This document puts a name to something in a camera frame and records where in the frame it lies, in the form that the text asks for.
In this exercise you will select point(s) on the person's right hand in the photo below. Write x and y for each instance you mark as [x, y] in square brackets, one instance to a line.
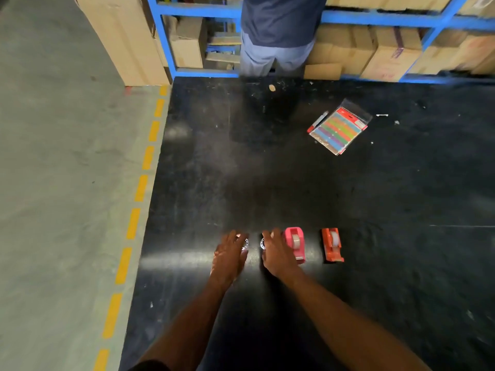
[278, 255]

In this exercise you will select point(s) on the person's left hand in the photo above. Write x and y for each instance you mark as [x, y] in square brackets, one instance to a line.
[228, 258]

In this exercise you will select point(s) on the dark tape roll core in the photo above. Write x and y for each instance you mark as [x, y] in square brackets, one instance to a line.
[262, 245]

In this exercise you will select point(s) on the pink tape dispenser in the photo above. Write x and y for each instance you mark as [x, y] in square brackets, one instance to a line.
[299, 258]

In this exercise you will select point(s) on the white tape roll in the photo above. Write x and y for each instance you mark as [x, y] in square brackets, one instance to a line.
[335, 239]
[296, 241]

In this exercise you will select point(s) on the orange tape dispenser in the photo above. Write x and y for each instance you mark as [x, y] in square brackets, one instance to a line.
[328, 251]

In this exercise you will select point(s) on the person's right forearm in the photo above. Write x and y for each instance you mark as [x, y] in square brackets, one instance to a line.
[348, 328]

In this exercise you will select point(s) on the person's left forearm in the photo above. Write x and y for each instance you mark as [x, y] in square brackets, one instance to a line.
[185, 328]

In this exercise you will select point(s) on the person's black sleeve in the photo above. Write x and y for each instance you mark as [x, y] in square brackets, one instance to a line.
[149, 366]

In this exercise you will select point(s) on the red and white pen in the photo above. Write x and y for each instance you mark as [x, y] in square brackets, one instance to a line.
[317, 122]

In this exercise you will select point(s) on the rainbow striped sticker pack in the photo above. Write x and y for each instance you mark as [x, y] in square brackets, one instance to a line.
[340, 129]

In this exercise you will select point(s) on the flat cardboard piece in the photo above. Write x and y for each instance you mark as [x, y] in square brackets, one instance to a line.
[323, 72]

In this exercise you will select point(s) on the row of cardboard boxes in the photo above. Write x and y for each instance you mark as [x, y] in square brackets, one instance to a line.
[386, 0]
[386, 61]

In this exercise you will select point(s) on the tall open cardboard box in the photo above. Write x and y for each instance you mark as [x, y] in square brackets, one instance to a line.
[120, 38]

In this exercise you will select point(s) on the blue metal shelf rack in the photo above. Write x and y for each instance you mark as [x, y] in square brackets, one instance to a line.
[193, 9]

